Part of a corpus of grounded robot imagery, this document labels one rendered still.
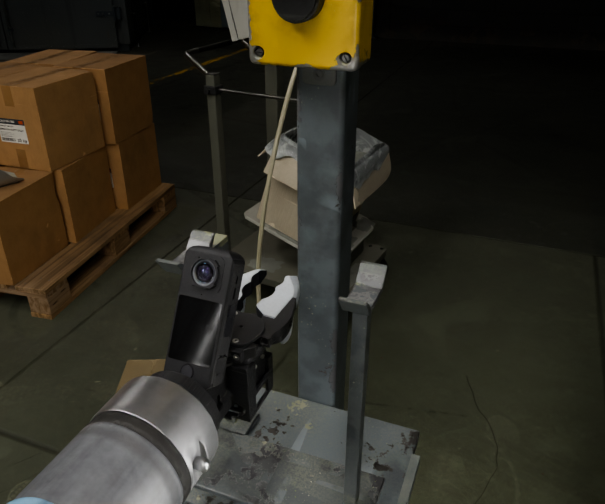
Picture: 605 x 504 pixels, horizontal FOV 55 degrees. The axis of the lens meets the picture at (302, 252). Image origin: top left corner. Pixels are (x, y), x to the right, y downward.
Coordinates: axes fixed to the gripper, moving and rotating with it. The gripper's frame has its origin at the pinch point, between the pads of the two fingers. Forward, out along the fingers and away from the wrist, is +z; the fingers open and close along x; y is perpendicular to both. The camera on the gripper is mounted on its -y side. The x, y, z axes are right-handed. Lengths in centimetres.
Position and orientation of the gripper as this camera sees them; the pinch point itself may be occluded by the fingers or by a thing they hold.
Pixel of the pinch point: (274, 274)
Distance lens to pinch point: 61.9
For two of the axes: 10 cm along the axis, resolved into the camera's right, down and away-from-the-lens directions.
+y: 0.0, 8.8, 4.8
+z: 3.7, -4.4, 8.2
